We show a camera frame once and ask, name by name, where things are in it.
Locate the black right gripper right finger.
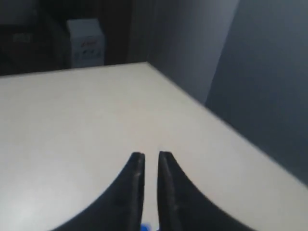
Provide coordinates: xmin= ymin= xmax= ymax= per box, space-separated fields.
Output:
xmin=157 ymin=151 xmax=241 ymax=231

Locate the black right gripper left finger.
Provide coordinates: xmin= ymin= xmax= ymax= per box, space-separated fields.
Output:
xmin=55 ymin=152 xmax=145 ymax=231

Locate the blue-capped tube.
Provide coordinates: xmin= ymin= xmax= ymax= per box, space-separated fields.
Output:
xmin=140 ymin=223 xmax=160 ymax=231

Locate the white cardboard box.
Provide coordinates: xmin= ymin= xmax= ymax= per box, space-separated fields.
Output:
xmin=67 ymin=18 xmax=105 ymax=68

